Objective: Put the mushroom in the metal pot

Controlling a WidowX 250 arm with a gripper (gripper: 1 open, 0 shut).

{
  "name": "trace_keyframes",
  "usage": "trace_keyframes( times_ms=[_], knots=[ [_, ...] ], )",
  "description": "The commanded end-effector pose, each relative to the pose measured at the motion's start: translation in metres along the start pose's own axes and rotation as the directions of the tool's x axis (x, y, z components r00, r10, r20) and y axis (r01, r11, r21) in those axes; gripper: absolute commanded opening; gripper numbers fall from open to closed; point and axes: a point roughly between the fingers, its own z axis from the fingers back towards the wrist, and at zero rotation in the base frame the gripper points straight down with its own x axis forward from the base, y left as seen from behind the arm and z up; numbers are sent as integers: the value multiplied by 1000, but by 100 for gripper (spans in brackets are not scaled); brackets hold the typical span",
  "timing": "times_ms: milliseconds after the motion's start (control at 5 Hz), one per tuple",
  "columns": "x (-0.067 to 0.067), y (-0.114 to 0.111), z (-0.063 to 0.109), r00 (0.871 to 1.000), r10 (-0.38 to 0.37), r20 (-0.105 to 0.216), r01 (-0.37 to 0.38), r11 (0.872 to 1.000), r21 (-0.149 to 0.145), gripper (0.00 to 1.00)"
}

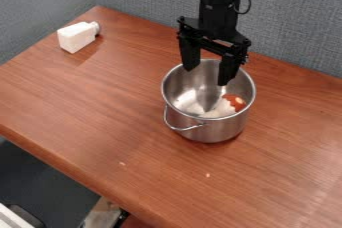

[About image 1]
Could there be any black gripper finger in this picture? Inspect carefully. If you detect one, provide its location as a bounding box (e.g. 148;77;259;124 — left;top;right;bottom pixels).
178;34;200;71
218;53;245;86

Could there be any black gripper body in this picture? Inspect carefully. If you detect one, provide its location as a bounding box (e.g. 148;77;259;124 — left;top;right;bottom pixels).
178;0;251;59

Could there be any white toy mushroom red cap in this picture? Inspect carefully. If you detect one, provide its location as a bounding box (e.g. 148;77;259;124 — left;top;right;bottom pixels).
183;94;247;118

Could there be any shiny metal pot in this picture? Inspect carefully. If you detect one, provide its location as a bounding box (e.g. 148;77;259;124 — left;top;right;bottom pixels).
160;59;257;143

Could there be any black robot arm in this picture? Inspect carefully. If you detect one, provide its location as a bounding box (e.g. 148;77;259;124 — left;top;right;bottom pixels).
178;0;251;86

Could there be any white plastic bottle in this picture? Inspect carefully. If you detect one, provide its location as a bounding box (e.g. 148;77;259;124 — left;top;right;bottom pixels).
57;22;100;54

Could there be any white box at corner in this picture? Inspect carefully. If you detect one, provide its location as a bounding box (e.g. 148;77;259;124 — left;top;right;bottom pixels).
0;203;35;228

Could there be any table leg frame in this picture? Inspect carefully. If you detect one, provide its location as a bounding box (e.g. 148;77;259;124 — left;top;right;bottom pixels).
80;197;130;228

